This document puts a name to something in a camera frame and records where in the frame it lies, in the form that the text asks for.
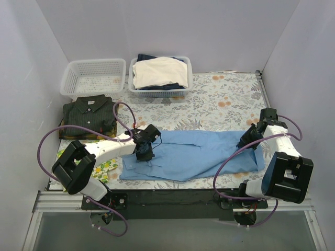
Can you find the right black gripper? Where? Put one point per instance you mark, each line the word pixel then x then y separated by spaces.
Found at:
pixel 247 137

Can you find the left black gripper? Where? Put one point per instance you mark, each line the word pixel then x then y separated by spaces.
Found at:
pixel 144 154

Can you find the light blue long sleeve shirt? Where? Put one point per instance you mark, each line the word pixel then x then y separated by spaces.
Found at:
pixel 183 155

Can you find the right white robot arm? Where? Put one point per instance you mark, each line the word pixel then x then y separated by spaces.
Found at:
pixel 288 174

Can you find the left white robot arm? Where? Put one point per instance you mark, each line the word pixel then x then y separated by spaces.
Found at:
pixel 74 167

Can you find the floral table mat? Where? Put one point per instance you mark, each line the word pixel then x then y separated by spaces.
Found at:
pixel 217 102

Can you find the lemon print folded shirt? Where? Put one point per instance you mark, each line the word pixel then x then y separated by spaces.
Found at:
pixel 100 172

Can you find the dark striped folded shirt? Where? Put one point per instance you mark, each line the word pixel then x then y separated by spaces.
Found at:
pixel 93 112

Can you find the right white plastic basket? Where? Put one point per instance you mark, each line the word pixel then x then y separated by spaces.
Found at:
pixel 161 93

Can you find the white plastic basket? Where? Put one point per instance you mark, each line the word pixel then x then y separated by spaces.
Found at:
pixel 85 78
pixel 161 93

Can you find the cream folded garment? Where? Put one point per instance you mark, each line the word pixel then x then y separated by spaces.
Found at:
pixel 159 72

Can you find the left white plastic basket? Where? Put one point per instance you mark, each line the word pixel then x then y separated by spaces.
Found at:
pixel 85 78

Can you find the navy folded garment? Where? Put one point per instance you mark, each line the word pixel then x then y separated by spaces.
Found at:
pixel 162 86

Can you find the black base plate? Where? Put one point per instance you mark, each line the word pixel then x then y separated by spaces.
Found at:
pixel 139 204

